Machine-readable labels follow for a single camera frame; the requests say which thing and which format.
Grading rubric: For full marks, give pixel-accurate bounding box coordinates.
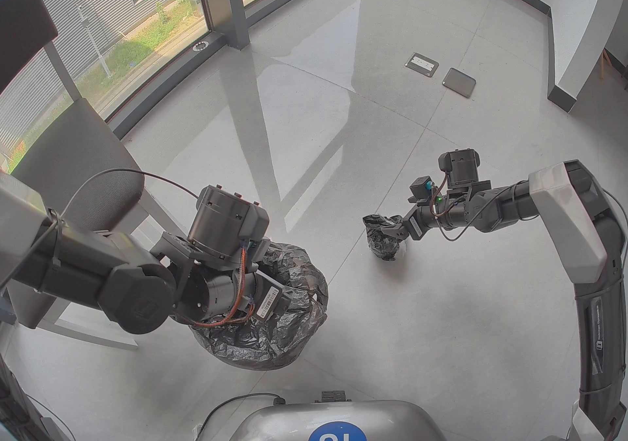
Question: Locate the black plastic bag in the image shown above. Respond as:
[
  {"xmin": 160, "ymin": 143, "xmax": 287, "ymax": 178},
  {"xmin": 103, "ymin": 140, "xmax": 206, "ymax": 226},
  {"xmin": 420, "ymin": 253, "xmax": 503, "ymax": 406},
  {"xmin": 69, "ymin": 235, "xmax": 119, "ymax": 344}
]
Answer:
[{"xmin": 189, "ymin": 242, "xmax": 329, "ymax": 372}]

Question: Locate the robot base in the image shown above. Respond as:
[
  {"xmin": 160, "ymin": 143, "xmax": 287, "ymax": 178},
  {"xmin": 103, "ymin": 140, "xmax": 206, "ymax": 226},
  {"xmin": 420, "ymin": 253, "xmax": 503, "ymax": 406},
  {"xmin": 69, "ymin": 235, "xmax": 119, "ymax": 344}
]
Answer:
[{"xmin": 196, "ymin": 390, "xmax": 447, "ymax": 441}]

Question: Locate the black plastic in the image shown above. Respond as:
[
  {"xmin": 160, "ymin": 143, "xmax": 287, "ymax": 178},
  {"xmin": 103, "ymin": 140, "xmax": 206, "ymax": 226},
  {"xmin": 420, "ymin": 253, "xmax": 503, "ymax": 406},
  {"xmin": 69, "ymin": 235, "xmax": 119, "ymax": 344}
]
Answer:
[{"xmin": 362, "ymin": 214, "xmax": 410, "ymax": 262}]

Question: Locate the brown chair with white legs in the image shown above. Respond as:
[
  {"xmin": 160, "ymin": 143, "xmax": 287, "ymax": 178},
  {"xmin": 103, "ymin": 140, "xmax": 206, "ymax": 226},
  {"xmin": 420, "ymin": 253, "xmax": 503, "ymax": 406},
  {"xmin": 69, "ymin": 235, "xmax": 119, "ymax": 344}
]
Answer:
[{"xmin": 0, "ymin": 0, "xmax": 197, "ymax": 351}]

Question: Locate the black cable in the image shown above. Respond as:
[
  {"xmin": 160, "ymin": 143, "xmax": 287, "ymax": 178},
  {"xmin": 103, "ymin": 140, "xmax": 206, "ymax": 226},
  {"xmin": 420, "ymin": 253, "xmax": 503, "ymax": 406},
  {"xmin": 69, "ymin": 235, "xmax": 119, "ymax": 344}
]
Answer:
[{"xmin": 201, "ymin": 393, "xmax": 286, "ymax": 441}]

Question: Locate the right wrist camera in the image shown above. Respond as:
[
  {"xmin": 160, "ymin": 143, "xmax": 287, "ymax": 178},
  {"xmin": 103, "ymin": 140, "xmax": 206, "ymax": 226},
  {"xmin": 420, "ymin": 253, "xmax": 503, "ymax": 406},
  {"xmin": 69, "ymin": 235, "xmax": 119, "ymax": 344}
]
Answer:
[{"xmin": 410, "ymin": 176, "xmax": 437, "ymax": 206}]

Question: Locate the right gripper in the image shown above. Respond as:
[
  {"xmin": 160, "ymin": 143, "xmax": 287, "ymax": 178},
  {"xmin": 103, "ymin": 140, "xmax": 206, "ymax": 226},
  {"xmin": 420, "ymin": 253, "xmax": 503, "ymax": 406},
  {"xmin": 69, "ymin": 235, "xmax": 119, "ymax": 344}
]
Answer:
[{"xmin": 380, "ymin": 203, "xmax": 464, "ymax": 241}]

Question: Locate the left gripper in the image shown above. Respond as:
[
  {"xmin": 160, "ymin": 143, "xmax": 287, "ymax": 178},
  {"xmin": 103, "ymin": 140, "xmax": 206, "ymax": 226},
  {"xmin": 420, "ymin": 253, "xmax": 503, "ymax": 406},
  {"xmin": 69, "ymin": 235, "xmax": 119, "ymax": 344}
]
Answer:
[{"xmin": 194, "ymin": 272, "xmax": 295, "ymax": 324}]

